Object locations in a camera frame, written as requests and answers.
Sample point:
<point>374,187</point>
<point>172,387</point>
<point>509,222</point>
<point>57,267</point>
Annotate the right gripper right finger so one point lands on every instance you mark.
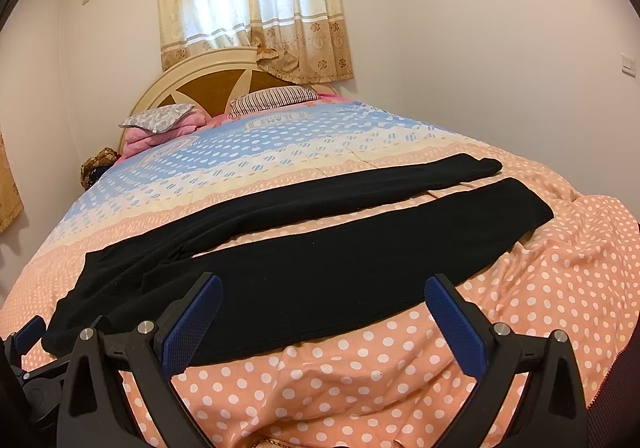
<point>551,411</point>

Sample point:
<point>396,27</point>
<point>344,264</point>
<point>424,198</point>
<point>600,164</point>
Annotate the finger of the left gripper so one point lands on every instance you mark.
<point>29,334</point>

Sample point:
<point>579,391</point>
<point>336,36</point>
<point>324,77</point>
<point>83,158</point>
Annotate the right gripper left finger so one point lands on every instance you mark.
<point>95,411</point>

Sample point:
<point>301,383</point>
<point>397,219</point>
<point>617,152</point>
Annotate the black pants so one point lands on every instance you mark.
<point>309,260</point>

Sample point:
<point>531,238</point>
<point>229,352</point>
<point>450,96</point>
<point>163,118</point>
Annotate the beige side curtain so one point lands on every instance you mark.
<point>11,204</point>

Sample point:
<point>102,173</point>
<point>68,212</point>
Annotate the polka dot bed cover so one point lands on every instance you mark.
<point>393,382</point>

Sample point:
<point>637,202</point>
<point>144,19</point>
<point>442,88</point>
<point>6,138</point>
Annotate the brown bag beside bed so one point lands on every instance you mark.
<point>95,167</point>

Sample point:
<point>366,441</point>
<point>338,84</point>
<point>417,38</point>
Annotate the pink folded blanket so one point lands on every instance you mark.
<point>137,140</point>

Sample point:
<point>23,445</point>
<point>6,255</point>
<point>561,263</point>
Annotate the grey patterned pillow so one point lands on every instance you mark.
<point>158,120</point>

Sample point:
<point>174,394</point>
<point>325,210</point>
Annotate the cream wooden headboard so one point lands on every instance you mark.
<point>211,81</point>

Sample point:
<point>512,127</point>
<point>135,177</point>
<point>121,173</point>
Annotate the striped pillow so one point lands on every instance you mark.
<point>270,98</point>

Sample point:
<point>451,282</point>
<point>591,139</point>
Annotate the white wall switch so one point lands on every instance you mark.
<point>628,65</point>

